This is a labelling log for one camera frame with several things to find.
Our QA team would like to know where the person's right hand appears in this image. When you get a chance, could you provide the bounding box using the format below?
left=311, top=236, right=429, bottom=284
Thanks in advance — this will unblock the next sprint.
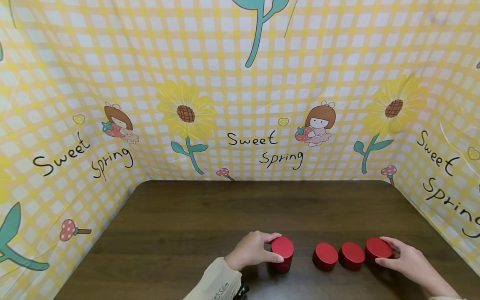
left=375, top=237, right=435, bottom=285

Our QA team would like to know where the red round tin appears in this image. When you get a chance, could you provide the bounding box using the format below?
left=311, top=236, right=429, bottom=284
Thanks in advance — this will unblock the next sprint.
left=365, top=237, right=394, bottom=263
left=338, top=241, right=366, bottom=271
left=312, top=242, right=339, bottom=272
left=270, top=236, right=295, bottom=274

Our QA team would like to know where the person's left hand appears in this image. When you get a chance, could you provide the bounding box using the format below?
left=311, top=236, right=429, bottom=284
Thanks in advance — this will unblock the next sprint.
left=225, top=230, right=285, bottom=272

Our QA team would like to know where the person's right forearm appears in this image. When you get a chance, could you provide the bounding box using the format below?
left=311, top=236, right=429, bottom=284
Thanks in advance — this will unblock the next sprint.
left=422, top=269, right=465, bottom=300

